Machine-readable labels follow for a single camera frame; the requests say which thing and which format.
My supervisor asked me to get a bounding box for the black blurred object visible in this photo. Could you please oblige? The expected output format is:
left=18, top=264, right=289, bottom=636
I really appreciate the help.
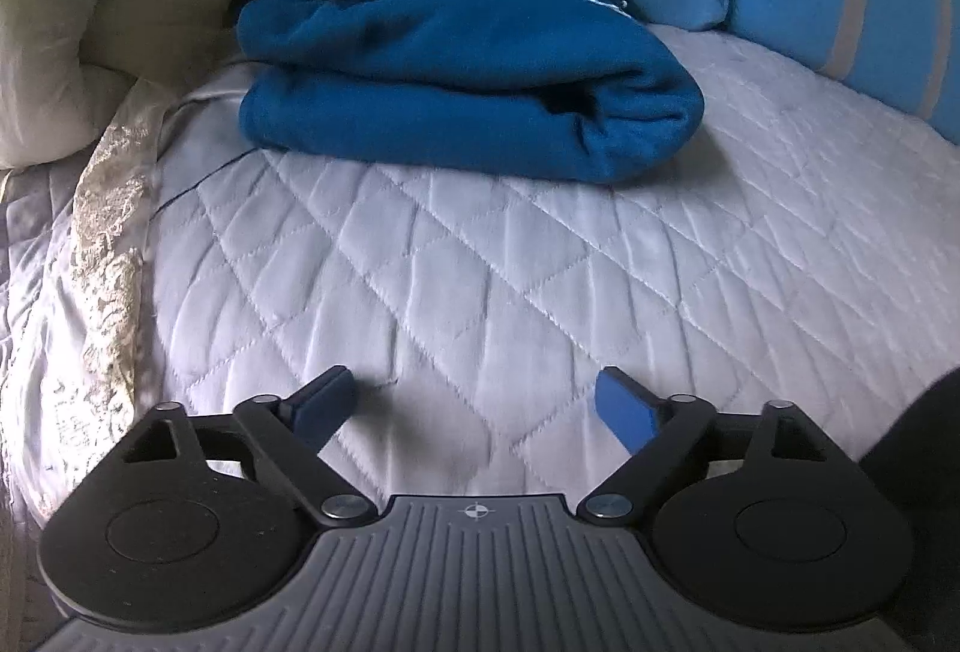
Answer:
left=859, top=367, right=960, bottom=652

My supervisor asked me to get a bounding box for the grey quilted bedspread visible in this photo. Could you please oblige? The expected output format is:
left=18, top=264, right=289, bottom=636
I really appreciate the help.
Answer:
left=142, top=0, right=960, bottom=533

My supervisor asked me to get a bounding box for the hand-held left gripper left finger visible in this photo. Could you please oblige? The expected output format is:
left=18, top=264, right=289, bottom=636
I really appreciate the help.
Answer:
left=120, top=363, right=376, bottom=527

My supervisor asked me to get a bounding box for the dark blue sweatshirt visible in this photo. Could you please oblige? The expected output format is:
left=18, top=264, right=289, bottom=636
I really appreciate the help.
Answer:
left=236, top=0, right=706, bottom=185

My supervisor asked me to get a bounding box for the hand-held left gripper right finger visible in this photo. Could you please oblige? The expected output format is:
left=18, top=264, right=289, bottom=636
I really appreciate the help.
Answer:
left=577, top=365, right=841, bottom=525

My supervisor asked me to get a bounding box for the beige quilted duvet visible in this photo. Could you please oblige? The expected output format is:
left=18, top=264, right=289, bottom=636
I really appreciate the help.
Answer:
left=0, top=0, right=268, bottom=170

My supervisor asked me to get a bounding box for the lace trimmed satin sheet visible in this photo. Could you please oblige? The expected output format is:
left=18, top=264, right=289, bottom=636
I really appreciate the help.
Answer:
left=0, top=78, right=178, bottom=548

